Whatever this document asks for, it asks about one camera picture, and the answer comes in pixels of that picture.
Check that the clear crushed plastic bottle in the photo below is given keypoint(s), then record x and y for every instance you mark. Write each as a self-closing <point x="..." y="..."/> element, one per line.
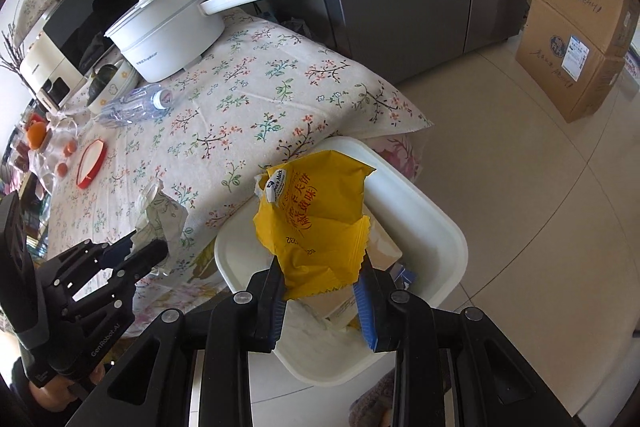
<point x="135" y="107"/>

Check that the white countertop appliance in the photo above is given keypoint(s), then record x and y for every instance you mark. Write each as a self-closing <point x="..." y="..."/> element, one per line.
<point x="42" y="67"/>

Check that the grey fuzzy slipper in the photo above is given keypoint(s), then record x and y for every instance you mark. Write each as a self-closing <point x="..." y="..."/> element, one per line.
<point x="372" y="399"/>

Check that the white tissue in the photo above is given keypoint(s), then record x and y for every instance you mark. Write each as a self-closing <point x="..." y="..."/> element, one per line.
<point x="165" y="217"/>

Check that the red rimmed lid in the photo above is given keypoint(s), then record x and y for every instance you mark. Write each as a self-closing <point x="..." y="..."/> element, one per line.
<point x="92" y="162"/>

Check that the white plastic bin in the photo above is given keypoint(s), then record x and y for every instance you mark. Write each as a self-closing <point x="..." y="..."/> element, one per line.
<point x="430" y="217"/>

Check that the cream bowl with flower print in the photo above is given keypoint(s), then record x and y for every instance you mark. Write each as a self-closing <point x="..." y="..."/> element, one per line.
<point x="119" y="86"/>

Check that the dry dark twigs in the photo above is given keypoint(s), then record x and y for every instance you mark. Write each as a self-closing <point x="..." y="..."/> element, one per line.
<point x="12" y="62"/>

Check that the yellow snack wrapper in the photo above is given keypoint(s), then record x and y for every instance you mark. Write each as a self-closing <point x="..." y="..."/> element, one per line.
<point x="315" y="237"/>

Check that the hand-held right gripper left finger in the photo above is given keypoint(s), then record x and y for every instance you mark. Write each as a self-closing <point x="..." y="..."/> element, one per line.
<point x="276" y="327"/>

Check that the clear plastic bag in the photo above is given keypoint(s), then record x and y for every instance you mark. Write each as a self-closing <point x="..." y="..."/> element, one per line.
<point x="55" y="132"/>

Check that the large orange fruit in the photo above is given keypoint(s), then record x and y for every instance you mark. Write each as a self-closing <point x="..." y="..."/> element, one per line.
<point x="36" y="137"/>

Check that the person's left hand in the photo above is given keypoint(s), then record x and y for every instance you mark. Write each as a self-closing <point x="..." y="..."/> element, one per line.
<point x="50" y="399"/>

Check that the small orange fruit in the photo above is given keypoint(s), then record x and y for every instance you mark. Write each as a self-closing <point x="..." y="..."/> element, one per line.
<point x="70" y="148"/>
<point x="62" y="168"/>

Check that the white electric cooking pot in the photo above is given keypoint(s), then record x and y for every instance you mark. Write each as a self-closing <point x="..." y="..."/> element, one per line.
<point x="165" y="37"/>

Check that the dark green pumpkin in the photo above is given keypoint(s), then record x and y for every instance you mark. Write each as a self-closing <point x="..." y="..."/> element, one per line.
<point x="100" y="82"/>

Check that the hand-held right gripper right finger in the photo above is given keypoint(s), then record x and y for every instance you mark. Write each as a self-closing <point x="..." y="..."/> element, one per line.
<point x="365" y="317"/>

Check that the floral tablecloth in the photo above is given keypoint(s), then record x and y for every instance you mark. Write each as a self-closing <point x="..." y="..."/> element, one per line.
<point x="250" y="82"/>

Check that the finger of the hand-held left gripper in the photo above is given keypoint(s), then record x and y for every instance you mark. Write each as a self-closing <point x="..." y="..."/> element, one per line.
<point x="145" y="257"/>
<point x="100" y="254"/>

